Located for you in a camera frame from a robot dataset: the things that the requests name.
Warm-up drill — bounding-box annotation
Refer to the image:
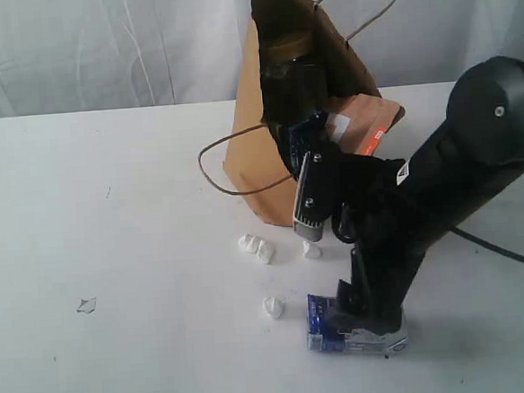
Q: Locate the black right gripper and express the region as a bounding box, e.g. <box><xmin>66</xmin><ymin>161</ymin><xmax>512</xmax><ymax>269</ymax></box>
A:
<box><xmin>326</xmin><ymin>154</ymin><xmax>424</xmax><ymax>333</ymax></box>

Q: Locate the white blue salt packet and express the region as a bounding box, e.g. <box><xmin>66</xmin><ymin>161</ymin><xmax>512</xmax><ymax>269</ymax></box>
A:
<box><xmin>306</xmin><ymin>294</ymin><xmax>409</xmax><ymax>356</ymax></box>

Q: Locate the brown orange coffee pouch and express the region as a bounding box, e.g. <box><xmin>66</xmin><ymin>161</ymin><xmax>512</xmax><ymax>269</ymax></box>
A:
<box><xmin>326</xmin><ymin>93</ymin><xmax>405</xmax><ymax>156</ymax></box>

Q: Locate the dark noodle package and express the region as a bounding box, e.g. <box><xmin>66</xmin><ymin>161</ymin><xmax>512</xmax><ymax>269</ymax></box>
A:
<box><xmin>278</xmin><ymin>59</ymin><xmax>328</xmax><ymax>179</ymax></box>

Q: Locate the nut jar with gold lid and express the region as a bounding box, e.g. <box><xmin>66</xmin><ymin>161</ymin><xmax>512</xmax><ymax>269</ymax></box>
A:
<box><xmin>260</xmin><ymin>31</ymin><xmax>313</xmax><ymax>78</ymax></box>

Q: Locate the brown paper shopping bag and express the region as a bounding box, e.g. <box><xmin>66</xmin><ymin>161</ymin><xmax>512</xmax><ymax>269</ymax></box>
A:
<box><xmin>223</xmin><ymin>0</ymin><xmax>405</xmax><ymax>227</ymax></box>

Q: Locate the white paper scrap near jar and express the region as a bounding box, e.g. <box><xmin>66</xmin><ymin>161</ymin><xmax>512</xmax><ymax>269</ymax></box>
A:
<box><xmin>302</xmin><ymin>240</ymin><xmax>323</xmax><ymax>259</ymax></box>

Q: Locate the clear plastic scrap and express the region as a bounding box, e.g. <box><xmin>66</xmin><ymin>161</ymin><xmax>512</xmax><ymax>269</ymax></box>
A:
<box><xmin>76</xmin><ymin>297</ymin><xmax>97</xmax><ymax>314</ymax></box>

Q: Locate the white backdrop curtain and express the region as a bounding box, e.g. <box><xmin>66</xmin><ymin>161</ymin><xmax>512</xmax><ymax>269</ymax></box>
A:
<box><xmin>0</xmin><ymin>0</ymin><xmax>524</xmax><ymax>117</ymax></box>

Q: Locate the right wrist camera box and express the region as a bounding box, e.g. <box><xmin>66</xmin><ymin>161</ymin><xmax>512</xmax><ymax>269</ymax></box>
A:
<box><xmin>293</xmin><ymin>152</ymin><xmax>339</xmax><ymax>242</ymax></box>

